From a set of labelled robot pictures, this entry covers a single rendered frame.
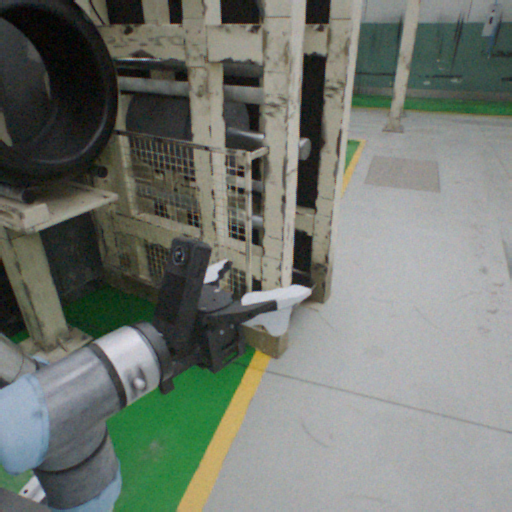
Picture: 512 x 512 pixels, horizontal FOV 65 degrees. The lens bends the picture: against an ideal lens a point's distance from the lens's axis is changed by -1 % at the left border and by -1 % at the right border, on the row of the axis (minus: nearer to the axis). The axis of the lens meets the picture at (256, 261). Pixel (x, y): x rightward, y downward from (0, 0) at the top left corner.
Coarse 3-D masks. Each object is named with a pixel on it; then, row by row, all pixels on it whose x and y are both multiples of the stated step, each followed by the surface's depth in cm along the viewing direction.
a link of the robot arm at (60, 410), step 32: (96, 352) 39; (32, 384) 36; (64, 384) 36; (96, 384) 37; (0, 416) 33; (32, 416) 34; (64, 416) 35; (96, 416) 38; (0, 448) 33; (32, 448) 34; (64, 448) 37
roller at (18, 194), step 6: (0, 186) 128; (6, 186) 127; (12, 186) 126; (18, 186) 126; (0, 192) 128; (6, 192) 126; (12, 192) 124; (18, 192) 123; (24, 192) 122; (30, 192) 123; (18, 198) 123; (24, 198) 122; (30, 198) 124
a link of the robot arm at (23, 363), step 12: (0, 336) 44; (0, 348) 43; (12, 348) 45; (0, 360) 43; (12, 360) 44; (24, 360) 46; (36, 360) 49; (0, 372) 43; (12, 372) 44; (24, 372) 46; (0, 384) 43
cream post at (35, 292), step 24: (0, 120) 145; (0, 240) 163; (24, 240) 164; (24, 264) 167; (48, 264) 177; (24, 288) 171; (48, 288) 180; (24, 312) 183; (48, 312) 183; (48, 336) 187
